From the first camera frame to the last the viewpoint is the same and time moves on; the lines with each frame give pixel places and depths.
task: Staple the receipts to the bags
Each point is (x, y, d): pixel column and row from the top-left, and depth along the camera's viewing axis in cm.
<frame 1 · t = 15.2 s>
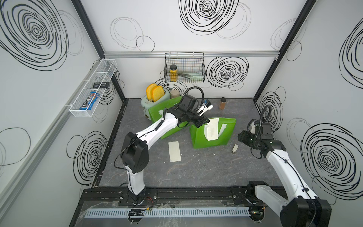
left hand: (207, 121, 79), fingers closed
right hand: (243, 138, 82), fingers open
left green tote bag: (158, 106, 93), point 19 cm above the table
right green tote bag: (199, 135, 81), point 17 cm above the table
left paper receipt: (174, 151, 93), on the table
small beige stapler: (235, 148, 91), point 3 cm above the table
mint green toaster: (146, 104, 98), point 16 cm above the table
left toast slice: (149, 90, 98), point 22 cm above the table
right toast slice: (158, 91, 99), point 21 cm above the table
beige lidded jar: (171, 94, 111), point 12 cm above the table
brown spice bottle: (222, 103, 110), point 8 cm above the table

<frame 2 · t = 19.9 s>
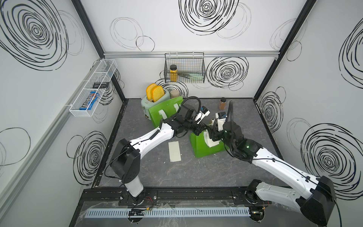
left hand: (206, 127, 79), fingers closed
right hand: (213, 125, 76), fingers open
right green tote bag: (201, 148, 83), point 11 cm above the table
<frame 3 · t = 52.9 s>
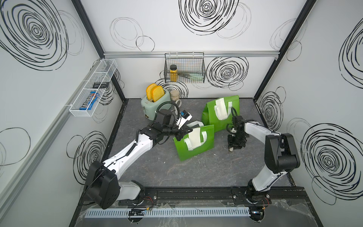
left hand: (191, 129, 75), fingers closed
right hand: (232, 147, 90), fingers open
left green tote bag: (185, 153, 82), point 9 cm above the table
right green tote bag: (210, 117, 91), point 16 cm above the table
left paper receipt: (194, 141, 80), point 15 cm above the table
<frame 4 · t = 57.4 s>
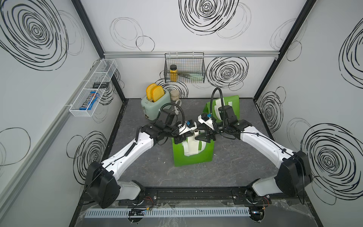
left hand: (190, 133, 75), fingers closed
right hand: (197, 132, 74), fingers open
left green tote bag: (181, 159, 80), point 10 cm above the table
left paper receipt: (191, 146, 77), point 17 cm above the table
